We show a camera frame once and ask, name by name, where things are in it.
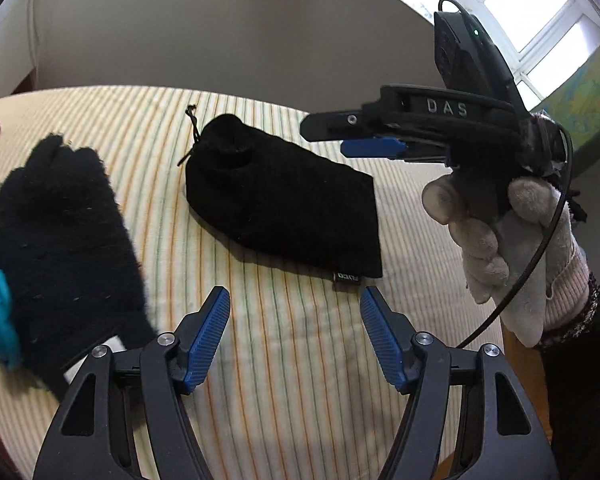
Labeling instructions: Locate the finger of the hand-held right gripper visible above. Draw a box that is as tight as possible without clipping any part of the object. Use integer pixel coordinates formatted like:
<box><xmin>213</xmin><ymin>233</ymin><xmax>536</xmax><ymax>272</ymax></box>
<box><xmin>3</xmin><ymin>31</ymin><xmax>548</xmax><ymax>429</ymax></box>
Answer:
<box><xmin>340</xmin><ymin>137</ymin><xmax>453</xmax><ymax>166</ymax></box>
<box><xmin>300</xmin><ymin>107</ymin><xmax>367</xmax><ymax>142</ymax></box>

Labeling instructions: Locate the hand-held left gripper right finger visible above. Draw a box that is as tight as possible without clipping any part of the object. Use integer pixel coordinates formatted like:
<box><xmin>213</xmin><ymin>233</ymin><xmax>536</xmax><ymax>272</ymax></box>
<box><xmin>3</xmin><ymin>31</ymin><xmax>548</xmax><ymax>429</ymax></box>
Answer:
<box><xmin>360</xmin><ymin>285</ymin><xmax>561</xmax><ymax>480</ymax></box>

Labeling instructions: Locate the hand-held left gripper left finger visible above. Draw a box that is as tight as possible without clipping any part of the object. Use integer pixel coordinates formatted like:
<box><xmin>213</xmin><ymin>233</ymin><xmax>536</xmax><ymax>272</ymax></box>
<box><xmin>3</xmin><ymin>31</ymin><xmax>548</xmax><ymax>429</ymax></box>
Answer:
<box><xmin>34</xmin><ymin>285</ymin><xmax>231</xmax><ymax>480</ymax></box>

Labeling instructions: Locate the black knit pouch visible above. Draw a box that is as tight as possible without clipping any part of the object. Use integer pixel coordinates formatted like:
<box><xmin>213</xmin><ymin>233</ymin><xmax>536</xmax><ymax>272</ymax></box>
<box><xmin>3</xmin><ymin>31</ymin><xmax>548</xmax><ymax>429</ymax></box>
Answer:
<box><xmin>177</xmin><ymin>105</ymin><xmax>384</xmax><ymax>293</ymax></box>

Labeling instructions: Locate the black fuzzy glove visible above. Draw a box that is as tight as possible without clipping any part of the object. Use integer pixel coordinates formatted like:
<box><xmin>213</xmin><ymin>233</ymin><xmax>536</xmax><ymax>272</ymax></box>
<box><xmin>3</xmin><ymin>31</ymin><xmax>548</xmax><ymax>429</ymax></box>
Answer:
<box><xmin>0</xmin><ymin>132</ymin><xmax>161</xmax><ymax>403</ymax></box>

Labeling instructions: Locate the person's right forearm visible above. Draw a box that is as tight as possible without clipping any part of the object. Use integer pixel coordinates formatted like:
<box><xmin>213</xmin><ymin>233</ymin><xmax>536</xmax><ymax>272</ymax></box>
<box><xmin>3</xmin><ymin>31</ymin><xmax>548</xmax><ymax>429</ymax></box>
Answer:
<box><xmin>537</xmin><ymin>247</ymin><xmax>600</xmax><ymax>480</ymax></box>

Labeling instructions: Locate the person's right hand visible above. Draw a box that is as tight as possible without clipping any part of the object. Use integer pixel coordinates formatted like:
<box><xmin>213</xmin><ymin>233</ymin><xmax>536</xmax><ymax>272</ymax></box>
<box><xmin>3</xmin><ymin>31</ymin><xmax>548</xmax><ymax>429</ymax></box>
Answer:
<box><xmin>422</xmin><ymin>169</ymin><xmax>578</xmax><ymax>350</ymax></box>

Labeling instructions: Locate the white framed window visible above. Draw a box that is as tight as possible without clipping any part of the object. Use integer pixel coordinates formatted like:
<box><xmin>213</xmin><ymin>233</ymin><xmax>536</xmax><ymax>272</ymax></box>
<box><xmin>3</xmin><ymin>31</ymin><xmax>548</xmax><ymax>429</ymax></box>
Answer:
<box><xmin>330</xmin><ymin>0</ymin><xmax>600</xmax><ymax>106</ymax></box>

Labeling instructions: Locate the wall map poster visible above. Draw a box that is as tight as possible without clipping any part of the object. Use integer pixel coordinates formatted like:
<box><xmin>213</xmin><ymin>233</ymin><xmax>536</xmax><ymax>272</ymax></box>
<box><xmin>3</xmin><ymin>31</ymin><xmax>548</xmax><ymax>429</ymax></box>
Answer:
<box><xmin>527</xmin><ymin>35</ymin><xmax>600</xmax><ymax>131</ymax></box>

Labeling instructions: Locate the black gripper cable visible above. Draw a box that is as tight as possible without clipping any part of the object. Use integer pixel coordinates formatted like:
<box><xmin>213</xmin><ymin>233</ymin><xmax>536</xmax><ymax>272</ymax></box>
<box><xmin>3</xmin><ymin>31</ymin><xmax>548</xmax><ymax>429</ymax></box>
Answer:
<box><xmin>455</xmin><ymin>120</ymin><xmax>576</xmax><ymax>351</ymax></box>

